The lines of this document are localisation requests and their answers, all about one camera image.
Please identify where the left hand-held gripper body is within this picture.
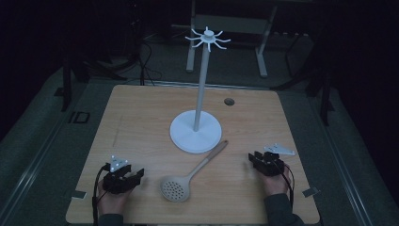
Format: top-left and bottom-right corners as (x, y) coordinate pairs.
(103, 154), (133, 195)

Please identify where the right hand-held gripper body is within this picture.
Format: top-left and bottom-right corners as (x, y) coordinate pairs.
(258, 143), (295, 177)

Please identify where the person's left hand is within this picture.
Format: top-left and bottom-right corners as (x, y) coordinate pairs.
(97, 183), (133, 216)

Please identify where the person's right hand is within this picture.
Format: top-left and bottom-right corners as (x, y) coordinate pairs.
(263, 170), (291, 196)

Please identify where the grey tape strip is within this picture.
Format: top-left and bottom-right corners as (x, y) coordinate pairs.
(302, 186), (320, 199)
(71, 189), (88, 200)

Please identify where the white utensil hanging rack stand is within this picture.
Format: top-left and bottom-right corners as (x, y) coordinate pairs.
(169, 25), (231, 154)

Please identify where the dark metal stand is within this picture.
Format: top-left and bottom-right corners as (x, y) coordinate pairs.
(271, 31), (335, 127)

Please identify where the black tripod stand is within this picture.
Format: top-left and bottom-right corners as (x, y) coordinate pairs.
(60, 0), (149, 113)

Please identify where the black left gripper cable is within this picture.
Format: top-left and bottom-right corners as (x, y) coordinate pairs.
(91, 164), (111, 226)

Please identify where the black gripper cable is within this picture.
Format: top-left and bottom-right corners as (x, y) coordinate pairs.
(91, 164), (111, 226)
(276, 162), (296, 209)

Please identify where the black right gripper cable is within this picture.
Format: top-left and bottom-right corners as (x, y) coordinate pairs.
(276, 162), (296, 209)

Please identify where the beige slotted spoon wooden handle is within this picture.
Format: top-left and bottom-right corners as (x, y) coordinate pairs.
(159, 139), (230, 203)

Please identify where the black floor cable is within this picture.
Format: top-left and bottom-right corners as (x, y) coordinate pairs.
(137, 41), (164, 87)

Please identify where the grey metal desk frame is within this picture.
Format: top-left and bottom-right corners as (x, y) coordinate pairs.
(185, 0), (279, 79)

